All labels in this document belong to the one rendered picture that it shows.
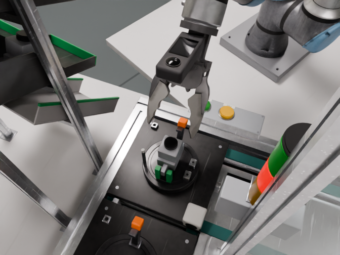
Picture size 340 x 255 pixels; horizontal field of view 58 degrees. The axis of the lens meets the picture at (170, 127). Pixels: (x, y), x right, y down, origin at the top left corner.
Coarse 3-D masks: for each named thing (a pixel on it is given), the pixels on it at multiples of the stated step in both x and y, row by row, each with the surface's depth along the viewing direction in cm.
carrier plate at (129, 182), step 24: (144, 120) 84; (144, 144) 80; (192, 144) 80; (216, 144) 80; (120, 168) 76; (216, 168) 76; (120, 192) 73; (144, 192) 73; (192, 192) 73; (168, 216) 70
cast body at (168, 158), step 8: (168, 136) 68; (160, 144) 67; (168, 144) 66; (176, 144) 66; (160, 152) 66; (168, 152) 66; (176, 152) 66; (160, 160) 68; (168, 160) 68; (176, 160) 67; (168, 168) 70
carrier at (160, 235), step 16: (112, 208) 71; (128, 208) 71; (96, 224) 69; (112, 224) 69; (128, 224) 69; (144, 224) 69; (160, 224) 69; (80, 240) 67; (96, 240) 67; (112, 240) 65; (128, 240) 66; (144, 240) 65; (160, 240) 67; (176, 240) 67; (192, 240) 67
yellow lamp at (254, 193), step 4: (256, 180) 39; (252, 184) 41; (256, 184) 39; (252, 188) 40; (256, 188) 39; (248, 192) 43; (252, 192) 40; (256, 192) 39; (260, 192) 38; (248, 196) 42; (252, 196) 41; (256, 196) 39; (252, 200) 41; (256, 200) 40; (252, 204) 42
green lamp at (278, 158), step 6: (276, 150) 31; (282, 150) 30; (270, 156) 34; (276, 156) 31; (282, 156) 30; (270, 162) 33; (276, 162) 32; (282, 162) 30; (270, 168) 33; (276, 168) 32
